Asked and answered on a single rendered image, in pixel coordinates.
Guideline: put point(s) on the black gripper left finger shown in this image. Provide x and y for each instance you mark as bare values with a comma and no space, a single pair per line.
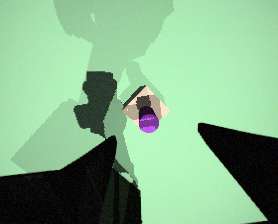
76,190

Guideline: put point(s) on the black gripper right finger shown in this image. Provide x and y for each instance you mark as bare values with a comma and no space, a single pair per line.
251,159

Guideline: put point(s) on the beige square block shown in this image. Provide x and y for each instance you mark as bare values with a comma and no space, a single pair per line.
145,97

